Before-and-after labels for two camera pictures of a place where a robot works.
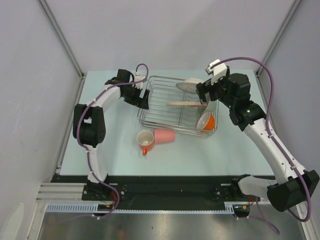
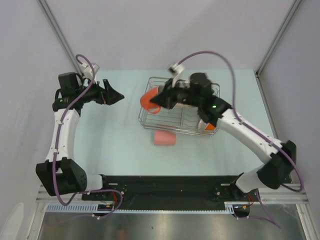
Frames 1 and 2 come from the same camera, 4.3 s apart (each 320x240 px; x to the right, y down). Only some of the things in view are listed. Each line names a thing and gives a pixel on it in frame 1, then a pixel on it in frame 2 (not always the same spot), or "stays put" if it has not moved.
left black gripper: [142, 103] -> [108, 95]
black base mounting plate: [155, 190] stays put
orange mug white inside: [145, 140] -> [145, 99]
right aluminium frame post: [290, 15] stays put
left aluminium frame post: [48, 12] stays put
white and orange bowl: [206, 122] stays put
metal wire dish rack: [174, 105] stays put
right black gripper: [207, 86] -> [165, 98]
